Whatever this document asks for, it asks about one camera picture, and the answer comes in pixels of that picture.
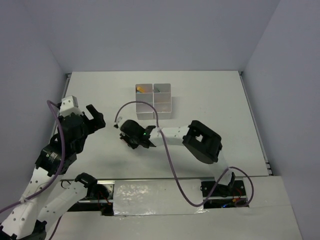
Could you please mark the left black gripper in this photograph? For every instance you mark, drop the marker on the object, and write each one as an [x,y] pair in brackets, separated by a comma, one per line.
[99,122]

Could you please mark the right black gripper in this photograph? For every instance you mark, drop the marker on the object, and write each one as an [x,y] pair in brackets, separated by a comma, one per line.
[125,137]

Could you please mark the orange pink highlighter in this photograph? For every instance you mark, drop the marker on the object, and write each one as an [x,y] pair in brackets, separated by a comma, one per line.
[141,89]

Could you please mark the clear tape roll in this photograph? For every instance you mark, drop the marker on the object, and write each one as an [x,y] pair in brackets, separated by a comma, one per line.
[165,107]

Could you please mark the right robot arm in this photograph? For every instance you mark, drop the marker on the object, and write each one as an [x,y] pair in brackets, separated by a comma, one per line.
[202,142]

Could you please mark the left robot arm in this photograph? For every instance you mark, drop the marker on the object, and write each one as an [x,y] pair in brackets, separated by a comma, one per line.
[33,216]

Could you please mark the right white organizer tray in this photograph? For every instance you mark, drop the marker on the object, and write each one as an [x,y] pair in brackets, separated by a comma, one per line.
[163,97]

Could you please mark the silver foil cover plate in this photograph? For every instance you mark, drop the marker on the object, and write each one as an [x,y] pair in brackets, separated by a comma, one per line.
[150,198]

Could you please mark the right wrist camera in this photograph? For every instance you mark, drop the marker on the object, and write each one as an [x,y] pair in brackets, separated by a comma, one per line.
[119,122]

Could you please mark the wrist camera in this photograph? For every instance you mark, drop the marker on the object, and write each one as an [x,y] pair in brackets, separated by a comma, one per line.
[69,105]
[119,122]

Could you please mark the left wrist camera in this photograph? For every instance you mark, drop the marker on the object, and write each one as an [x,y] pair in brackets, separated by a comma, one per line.
[69,105]

